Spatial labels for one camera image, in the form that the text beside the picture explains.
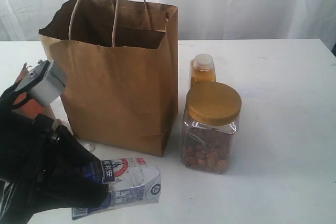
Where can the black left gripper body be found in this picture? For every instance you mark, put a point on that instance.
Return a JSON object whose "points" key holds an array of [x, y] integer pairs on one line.
{"points": [[41, 166]]}

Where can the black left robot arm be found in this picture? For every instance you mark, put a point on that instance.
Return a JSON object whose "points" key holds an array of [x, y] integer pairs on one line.
{"points": [[41, 166]]}

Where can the large brown paper bag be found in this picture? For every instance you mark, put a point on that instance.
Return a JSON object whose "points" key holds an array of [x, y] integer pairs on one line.
{"points": [[121, 62]]}

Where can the white crumpled pellet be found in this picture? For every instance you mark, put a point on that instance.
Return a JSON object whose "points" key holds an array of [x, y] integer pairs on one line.
{"points": [[88, 146]]}

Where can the small brown paper pouch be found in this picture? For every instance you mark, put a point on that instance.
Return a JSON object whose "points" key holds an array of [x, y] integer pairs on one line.
{"points": [[32, 108]]}

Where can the clear nut jar gold lid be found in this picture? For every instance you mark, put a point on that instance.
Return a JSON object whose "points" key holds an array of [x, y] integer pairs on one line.
{"points": [[210, 121]]}

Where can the yellow juice bottle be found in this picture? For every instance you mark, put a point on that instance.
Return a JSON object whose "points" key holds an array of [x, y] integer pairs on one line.
{"points": [[202, 69]]}

